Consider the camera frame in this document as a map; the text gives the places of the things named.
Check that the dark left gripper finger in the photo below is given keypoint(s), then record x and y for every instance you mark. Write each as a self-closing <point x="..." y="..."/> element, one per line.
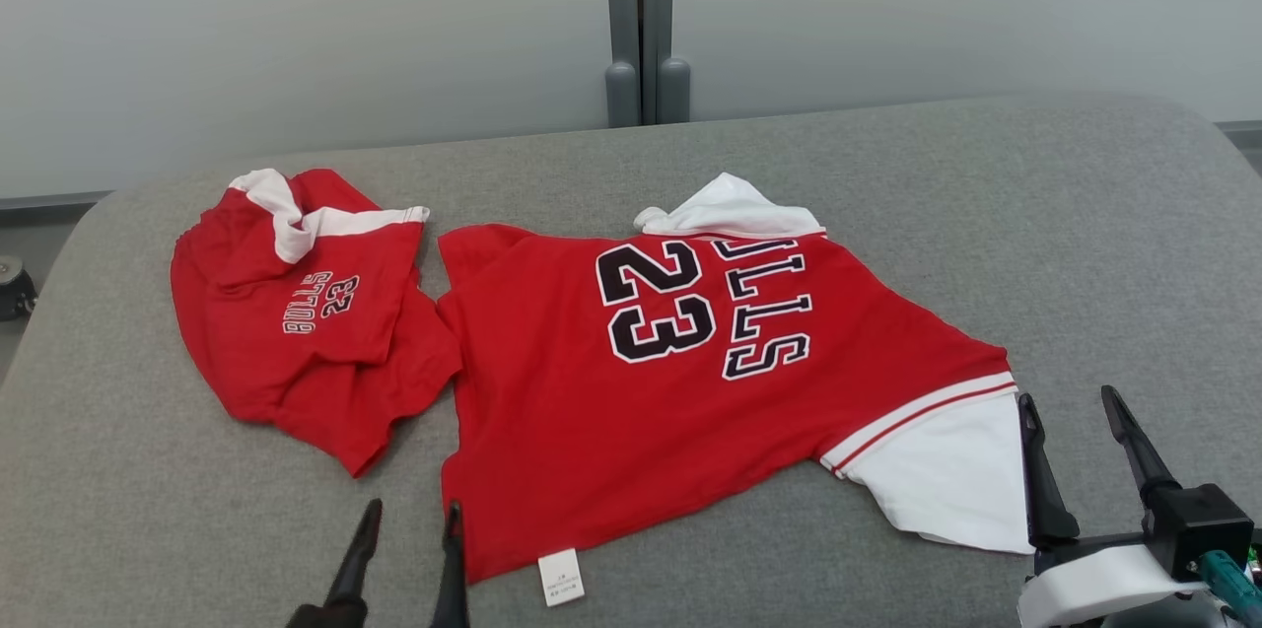
<point x="452" y="589"/>
<point x="350" y="579"/>

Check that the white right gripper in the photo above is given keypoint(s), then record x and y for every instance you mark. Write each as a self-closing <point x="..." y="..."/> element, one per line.
<point x="1085" y="589"/>

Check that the red jersey shirt large 23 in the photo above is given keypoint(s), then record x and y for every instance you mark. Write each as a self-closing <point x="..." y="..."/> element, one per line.
<point x="552" y="411"/>

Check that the red shorts small 23 print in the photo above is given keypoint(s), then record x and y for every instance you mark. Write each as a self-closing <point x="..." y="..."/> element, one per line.
<point x="246" y="352"/>

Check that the grey fabric sofa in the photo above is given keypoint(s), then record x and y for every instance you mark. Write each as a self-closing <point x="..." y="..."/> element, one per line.
<point x="986" y="214"/>

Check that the dark round floor fixture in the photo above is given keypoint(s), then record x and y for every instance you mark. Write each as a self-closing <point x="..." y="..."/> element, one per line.
<point x="14" y="293"/>

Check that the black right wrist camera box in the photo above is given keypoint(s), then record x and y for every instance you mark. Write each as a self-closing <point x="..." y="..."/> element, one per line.
<point x="1198" y="520"/>

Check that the grey wall skirting strip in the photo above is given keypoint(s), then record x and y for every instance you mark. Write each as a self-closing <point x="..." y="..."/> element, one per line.
<point x="1242" y="128"/>
<point x="49" y="201"/>

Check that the grey partition post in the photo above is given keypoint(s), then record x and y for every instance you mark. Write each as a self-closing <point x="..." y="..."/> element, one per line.
<point x="621" y="86"/>
<point x="673" y="86"/>

